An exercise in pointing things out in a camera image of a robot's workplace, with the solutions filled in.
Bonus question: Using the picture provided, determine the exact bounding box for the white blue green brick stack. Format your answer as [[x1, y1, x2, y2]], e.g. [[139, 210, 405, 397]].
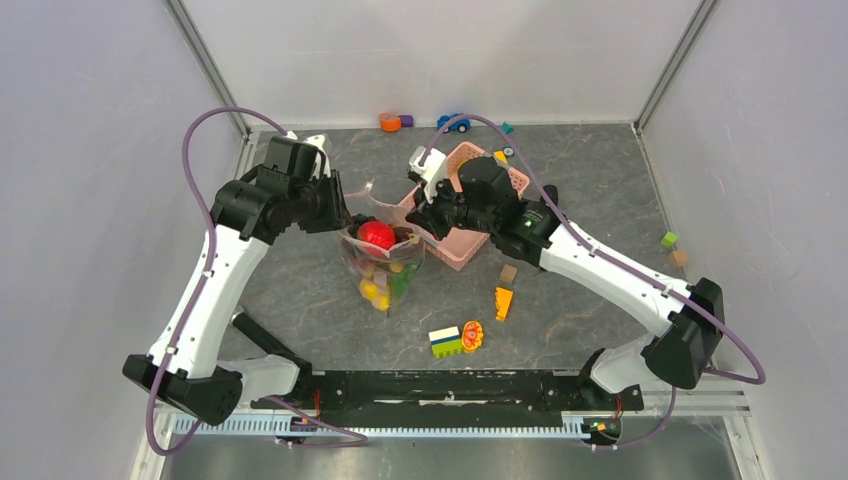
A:
[[428, 326, 463, 358]]

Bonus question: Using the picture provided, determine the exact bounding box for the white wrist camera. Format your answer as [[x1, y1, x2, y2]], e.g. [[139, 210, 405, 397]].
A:
[[408, 146, 449, 203], [284, 132, 332, 180]]

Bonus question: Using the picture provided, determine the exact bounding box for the green cube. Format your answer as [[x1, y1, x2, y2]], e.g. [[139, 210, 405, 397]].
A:
[[660, 231, 678, 249]]

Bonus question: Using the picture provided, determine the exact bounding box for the purple cable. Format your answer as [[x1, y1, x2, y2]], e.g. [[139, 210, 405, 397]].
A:
[[417, 113, 768, 453], [144, 106, 369, 458]]

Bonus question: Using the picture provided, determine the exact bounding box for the blue toy car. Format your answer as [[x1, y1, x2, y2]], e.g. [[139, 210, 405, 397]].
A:
[[437, 113, 471, 133]]

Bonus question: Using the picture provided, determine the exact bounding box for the orange round patterned toy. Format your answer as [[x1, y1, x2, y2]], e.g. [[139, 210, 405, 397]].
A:
[[461, 320, 484, 353]]

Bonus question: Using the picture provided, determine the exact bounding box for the orange yellow toy piece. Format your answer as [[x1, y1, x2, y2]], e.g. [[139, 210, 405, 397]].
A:
[[494, 287, 514, 322]]

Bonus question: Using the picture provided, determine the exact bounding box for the green white bok choy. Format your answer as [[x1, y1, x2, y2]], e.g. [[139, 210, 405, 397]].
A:
[[388, 262, 421, 303]]

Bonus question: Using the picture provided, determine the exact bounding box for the dark red apple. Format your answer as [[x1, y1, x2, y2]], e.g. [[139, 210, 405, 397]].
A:
[[393, 226, 419, 246]]

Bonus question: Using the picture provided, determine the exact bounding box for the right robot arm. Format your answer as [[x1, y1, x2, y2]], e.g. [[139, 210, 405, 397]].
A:
[[407, 150, 723, 408]]

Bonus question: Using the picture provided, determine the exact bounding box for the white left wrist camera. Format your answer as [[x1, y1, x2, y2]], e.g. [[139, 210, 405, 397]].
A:
[[284, 132, 332, 180]]

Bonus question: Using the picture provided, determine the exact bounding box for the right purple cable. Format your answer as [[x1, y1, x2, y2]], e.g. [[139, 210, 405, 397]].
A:
[[417, 113, 768, 453]]

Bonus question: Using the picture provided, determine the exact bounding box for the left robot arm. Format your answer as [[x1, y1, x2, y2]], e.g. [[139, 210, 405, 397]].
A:
[[122, 134, 348, 426]]

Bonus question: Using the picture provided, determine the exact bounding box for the yellow lemon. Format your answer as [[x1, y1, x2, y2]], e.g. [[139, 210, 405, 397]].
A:
[[358, 278, 391, 312]]

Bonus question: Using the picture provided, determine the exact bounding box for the clear zip top bag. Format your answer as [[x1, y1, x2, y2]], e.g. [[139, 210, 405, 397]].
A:
[[335, 180, 425, 317]]

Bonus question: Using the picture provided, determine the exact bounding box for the tan wooden cube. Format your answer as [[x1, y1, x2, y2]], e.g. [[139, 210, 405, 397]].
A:
[[667, 249, 690, 268]]

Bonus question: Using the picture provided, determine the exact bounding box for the yellow rectangular block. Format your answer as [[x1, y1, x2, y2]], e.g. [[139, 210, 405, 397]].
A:
[[493, 150, 508, 164]]

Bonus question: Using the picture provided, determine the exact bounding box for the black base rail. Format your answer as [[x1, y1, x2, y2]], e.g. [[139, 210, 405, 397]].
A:
[[231, 311, 645, 425]]

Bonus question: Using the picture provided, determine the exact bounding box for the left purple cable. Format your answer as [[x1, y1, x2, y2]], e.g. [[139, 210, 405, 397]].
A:
[[144, 106, 369, 458]]

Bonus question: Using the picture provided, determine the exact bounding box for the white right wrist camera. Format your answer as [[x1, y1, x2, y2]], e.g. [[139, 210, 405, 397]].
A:
[[408, 146, 449, 203]]

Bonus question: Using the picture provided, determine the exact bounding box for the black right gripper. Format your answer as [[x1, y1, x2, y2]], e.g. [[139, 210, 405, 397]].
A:
[[406, 172, 496, 242]]

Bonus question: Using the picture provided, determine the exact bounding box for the small red apple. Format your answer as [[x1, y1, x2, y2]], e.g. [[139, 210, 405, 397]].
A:
[[356, 220, 397, 255]]

